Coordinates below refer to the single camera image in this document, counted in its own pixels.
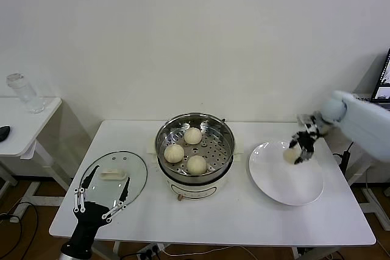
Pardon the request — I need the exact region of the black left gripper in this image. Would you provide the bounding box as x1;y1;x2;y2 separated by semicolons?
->
71;164;132;244

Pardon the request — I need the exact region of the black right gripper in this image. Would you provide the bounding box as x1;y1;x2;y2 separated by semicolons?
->
288;124;323;166

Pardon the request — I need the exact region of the white steamed baozi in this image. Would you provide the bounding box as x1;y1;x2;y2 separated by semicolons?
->
186;155;208;175
183;127;202;146
282;147;301;164
163;144;185;164

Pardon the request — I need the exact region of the glass lid with cream handle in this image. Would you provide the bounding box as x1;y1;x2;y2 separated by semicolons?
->
79;150;149;206

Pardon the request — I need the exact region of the stainless steel steamer basket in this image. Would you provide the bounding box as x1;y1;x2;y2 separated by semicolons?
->
155;113;236;178

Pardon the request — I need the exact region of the white oval plate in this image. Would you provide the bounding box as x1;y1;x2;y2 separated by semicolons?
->
248;140;325;206

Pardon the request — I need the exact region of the white power strip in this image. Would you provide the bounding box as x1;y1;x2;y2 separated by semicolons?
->
136;243;167;258

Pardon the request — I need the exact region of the black laptop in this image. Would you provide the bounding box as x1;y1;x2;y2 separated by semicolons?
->
370;48;390;104

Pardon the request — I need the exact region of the white rounded side table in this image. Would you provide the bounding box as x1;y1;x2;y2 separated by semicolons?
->
0;97;74;209

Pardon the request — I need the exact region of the black computer mouse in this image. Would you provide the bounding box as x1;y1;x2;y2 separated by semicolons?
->
0;125;12;142

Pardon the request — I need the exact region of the clear glass jar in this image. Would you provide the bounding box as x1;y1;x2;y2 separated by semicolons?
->
5;73;46;114

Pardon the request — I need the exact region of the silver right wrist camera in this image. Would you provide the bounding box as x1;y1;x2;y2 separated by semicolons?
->
297;113;319;128

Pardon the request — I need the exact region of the black cable with adapter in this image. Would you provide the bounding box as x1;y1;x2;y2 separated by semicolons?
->
340;142;354;173

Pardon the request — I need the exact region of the black floor cable white plug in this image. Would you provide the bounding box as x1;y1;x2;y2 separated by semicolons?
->
0;202;39;260

